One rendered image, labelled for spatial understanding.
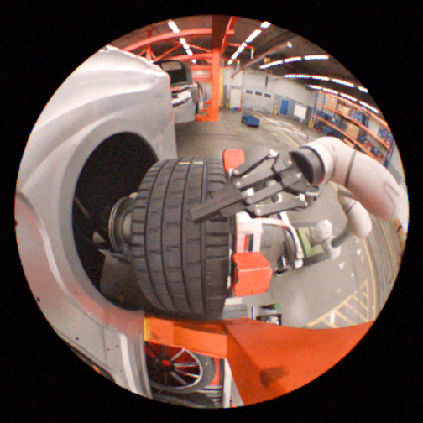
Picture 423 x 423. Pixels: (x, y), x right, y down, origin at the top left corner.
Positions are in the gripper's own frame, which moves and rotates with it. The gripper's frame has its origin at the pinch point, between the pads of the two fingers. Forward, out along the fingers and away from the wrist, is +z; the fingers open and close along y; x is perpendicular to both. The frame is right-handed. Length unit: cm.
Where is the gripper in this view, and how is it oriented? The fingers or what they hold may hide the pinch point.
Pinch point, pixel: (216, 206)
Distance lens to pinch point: 18.2
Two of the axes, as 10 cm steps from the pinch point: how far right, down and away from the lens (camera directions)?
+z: -9.1, 4.1, -1.2
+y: -4.3, -8.8, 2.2
